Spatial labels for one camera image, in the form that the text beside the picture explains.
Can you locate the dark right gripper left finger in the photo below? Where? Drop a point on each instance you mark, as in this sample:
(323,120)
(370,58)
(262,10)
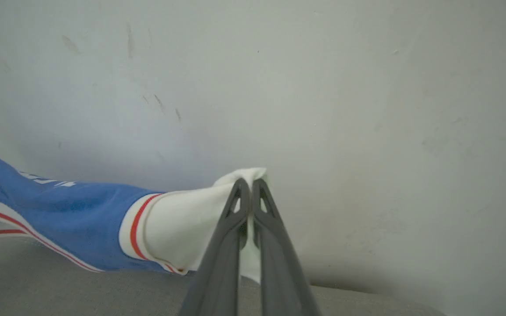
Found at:
(218,272)

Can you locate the blue white red-striped garment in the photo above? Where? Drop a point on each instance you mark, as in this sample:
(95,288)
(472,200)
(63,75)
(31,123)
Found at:
(81,219)

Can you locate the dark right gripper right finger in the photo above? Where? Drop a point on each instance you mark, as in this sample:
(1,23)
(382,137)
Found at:
(283,281)

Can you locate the grey fabric sofa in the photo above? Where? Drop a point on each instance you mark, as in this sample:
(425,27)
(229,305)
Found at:
(59,289)

